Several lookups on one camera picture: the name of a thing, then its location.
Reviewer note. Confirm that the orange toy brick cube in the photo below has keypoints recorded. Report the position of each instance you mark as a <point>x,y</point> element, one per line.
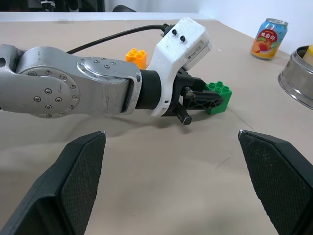
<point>134,57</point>

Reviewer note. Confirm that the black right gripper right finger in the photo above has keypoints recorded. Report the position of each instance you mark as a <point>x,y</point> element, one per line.
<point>281,176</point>

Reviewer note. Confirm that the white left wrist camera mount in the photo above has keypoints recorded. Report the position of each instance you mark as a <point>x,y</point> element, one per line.
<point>171,54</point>

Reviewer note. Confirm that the round stainless steel pot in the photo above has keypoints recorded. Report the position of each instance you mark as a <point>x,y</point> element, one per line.
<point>296,78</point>

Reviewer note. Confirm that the yellow item in pot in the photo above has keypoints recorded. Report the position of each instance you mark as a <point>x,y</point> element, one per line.
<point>310,55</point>

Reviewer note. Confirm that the green toy brick cube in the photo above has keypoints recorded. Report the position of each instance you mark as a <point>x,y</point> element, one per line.
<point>225,98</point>

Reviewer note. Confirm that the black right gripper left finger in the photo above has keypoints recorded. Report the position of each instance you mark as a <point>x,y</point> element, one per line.
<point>73,181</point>

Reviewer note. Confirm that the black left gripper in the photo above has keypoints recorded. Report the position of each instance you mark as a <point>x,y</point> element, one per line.
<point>179,98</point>

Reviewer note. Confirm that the black chair back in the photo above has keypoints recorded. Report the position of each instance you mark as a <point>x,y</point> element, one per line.
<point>124,8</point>

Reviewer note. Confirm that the peach drink can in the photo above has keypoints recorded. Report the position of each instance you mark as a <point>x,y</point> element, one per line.
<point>267,39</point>

